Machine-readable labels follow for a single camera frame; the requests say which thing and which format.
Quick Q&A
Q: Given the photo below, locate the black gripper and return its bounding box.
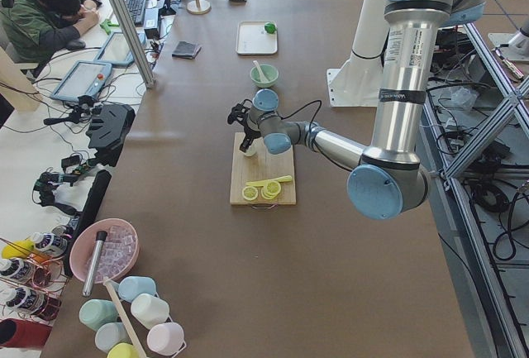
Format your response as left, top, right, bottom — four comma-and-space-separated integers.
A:
240, 125, 260, 152

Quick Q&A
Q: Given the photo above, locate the white spoon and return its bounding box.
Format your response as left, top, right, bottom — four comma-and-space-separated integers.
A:
253, 60, 268, 84

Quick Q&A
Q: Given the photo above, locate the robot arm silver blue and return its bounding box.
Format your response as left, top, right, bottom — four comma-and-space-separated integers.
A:
228, 0, 484, 220

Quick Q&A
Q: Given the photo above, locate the light green bowl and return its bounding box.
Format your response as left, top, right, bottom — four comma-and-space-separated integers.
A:
250, 64, 279, 88

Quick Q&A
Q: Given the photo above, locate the pink bowl with ice cubes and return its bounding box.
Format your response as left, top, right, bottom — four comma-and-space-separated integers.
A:
69, 218, 140, 284

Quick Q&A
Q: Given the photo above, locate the wooden cutting board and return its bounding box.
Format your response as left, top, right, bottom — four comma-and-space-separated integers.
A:
230, 132, 297, 206

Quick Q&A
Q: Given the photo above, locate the lemon slice single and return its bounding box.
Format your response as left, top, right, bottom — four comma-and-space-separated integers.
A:
241, 186, 260, 202

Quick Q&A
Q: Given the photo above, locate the yellow plastic knife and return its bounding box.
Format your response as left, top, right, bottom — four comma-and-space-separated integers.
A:
245, 174, 293, 187

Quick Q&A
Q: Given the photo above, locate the lemon slice stack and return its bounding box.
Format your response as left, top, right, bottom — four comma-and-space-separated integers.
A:
260, 180, 282, 200

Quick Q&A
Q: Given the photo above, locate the cream rabbit tray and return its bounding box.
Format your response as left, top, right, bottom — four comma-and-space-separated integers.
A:
235, 21, 279, 55

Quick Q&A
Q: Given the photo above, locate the grey folded cloth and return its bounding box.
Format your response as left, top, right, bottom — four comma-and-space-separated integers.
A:
171, 41, 202, 60

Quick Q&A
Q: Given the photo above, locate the green lime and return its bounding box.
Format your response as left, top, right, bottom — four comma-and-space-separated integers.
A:
264, 22, 277, 35

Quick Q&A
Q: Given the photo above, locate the blue teach pendant far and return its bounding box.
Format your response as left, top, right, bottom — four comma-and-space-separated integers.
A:
94, 31, 134, 68

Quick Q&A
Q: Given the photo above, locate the blue teach pendant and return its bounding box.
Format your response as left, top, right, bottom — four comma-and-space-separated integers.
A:
94, 31, 134, 68
50, 61, 112, 103

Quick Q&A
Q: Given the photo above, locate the blue teach pendant near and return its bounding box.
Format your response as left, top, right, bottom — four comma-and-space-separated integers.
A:
50, 61, 112, 103

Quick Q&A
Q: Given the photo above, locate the metal muddler stick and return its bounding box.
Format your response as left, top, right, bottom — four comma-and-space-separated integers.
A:
82, 231, 107, 298

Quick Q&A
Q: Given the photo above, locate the black keyboard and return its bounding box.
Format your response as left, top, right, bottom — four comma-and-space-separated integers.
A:
125, 0, 148, 26

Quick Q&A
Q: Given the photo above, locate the light blue cup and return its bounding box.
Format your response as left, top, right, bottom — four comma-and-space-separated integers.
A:
118, 275, 157, 303

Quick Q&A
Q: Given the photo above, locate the white cup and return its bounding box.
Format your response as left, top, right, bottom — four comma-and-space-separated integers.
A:
131, 294, 169, 329

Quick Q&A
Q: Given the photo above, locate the black computer mouse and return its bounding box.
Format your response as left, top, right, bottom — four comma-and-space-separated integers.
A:
65, 39, 86, 51

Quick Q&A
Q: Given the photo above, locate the pink cup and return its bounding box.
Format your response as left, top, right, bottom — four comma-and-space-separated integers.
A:
147, 322, 186, 356

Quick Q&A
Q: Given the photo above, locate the mint green cup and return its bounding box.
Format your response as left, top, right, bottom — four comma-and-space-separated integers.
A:
79, 299, 118, 332

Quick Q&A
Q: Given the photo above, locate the pale blue cup lower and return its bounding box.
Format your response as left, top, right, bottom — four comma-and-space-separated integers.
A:
94, 322, 131, 353

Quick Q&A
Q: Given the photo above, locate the person in green jacket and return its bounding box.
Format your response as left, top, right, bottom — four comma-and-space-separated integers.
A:
1, 0, 102, 64

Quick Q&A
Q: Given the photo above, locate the yellow cup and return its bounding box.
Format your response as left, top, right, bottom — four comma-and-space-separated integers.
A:
107, 342, 139, 358

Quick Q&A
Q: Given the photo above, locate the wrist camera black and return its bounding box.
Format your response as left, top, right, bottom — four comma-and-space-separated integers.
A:
226, 100, 250, 126

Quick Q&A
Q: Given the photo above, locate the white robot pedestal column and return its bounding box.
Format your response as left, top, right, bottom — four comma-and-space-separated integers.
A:
326, 0, 389, 107

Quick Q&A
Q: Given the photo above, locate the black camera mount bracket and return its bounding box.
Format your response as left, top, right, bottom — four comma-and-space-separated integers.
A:
86, 103, 136, 166

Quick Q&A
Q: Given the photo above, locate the wooden cup rack handle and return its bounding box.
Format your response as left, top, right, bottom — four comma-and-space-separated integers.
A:
103, 278, 147, 358

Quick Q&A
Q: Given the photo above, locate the aluminium frame post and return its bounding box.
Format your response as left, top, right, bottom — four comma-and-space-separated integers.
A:
109, 0, 155, 88

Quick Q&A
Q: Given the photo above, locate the copper wire bottle rack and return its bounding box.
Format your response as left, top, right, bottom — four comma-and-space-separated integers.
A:
1, 239, 69, 325

